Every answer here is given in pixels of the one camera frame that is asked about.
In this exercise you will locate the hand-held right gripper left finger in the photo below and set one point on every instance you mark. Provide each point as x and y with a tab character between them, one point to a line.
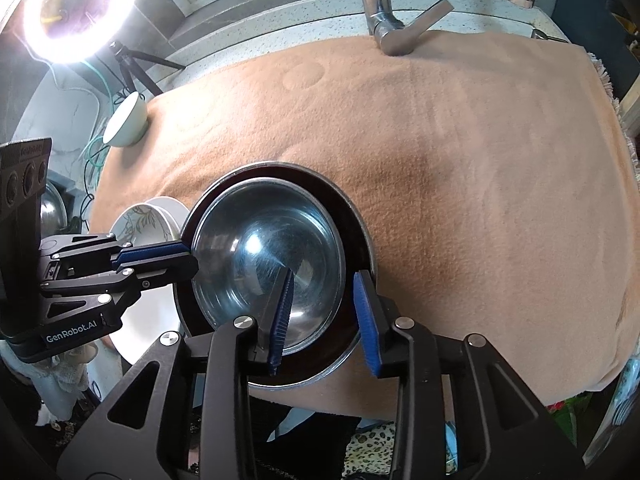
280	330

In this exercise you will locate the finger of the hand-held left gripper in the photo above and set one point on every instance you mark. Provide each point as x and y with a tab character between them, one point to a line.
150	252
165	270

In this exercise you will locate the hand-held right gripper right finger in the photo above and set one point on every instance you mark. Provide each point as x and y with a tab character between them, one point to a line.
367	325

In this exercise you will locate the large steel bowl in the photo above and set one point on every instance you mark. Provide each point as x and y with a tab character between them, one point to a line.
357	240

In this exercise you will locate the small steel bowl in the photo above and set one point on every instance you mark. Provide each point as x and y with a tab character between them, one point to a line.
260	240

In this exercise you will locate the white leaf-pattern plate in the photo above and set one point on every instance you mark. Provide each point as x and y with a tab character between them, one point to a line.
135	220

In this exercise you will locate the shiny steel basin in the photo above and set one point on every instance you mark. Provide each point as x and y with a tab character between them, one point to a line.
52	207

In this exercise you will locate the leopard-print cloth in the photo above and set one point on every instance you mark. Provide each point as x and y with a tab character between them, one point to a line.
370	452

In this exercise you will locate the white bowl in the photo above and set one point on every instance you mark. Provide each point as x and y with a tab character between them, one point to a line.
125	120

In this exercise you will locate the brown cloth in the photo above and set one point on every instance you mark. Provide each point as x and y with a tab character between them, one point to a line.
475	185

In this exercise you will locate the black tripod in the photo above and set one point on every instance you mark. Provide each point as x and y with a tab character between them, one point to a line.
131	67

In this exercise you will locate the steel faucet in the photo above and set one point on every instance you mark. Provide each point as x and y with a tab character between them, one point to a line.
380	15

